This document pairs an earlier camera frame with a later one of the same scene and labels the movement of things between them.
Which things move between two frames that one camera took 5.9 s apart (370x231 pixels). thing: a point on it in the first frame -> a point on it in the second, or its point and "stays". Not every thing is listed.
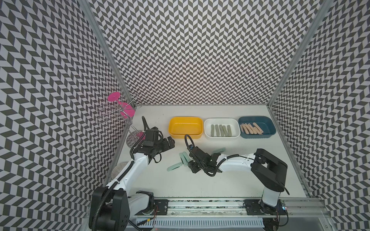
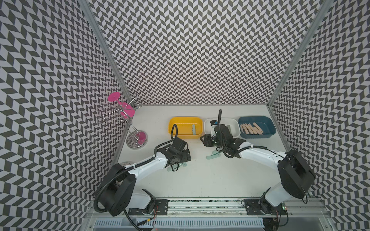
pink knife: [255, 125] stays
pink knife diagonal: [251, 128] stays
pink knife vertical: [247, 131] stays
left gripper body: [160, 146] -> [182, 156]
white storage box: [234, 123] stays
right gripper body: [195, 166] -> [217, 141]
